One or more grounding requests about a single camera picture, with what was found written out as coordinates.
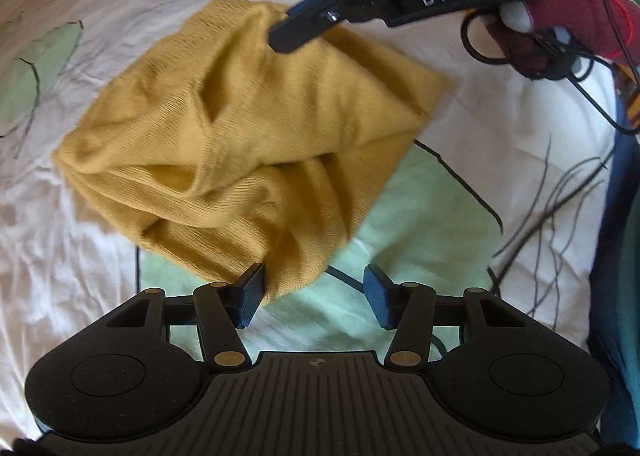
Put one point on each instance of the hand in maroon glove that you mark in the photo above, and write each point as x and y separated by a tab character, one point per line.
598	29

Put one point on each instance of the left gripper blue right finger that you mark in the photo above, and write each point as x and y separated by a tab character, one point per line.
408	310

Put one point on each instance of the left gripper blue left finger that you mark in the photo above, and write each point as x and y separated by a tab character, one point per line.
221	309

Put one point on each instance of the yellow knitted sweater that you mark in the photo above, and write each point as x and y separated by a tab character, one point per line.
217	153

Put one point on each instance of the white patterned duvet cover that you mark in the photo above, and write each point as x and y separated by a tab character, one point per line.
504	185

